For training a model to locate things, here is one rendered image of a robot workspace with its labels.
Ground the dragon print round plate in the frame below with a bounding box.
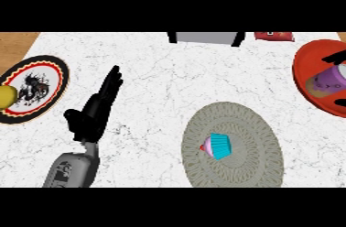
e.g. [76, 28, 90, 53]
[0, 54, 70, 125]

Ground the red bowl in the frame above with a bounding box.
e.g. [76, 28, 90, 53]
[291, 38, 346, 119]

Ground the purple can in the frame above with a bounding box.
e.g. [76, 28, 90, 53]
[305, 62, 346, 99]

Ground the teal wrapper pink cupcake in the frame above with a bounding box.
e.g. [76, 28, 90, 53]
[197, 133, 233, 161]

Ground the grey round woven placemat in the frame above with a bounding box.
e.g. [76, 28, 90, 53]
[180, 101, 285, 189]

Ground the grey appliance with black legs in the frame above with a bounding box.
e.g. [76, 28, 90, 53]
[165, 31, 246, 48]

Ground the yellow lemon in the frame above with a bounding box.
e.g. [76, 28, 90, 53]
[0, 84, 20, 111]

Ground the red bag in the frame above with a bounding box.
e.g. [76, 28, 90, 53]
[252, 31, 295, 43]

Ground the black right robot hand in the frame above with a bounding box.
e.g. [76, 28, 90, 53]
[320, 49, 346, 109]

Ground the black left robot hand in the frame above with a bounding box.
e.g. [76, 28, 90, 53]
[61, 64, 125, 144]

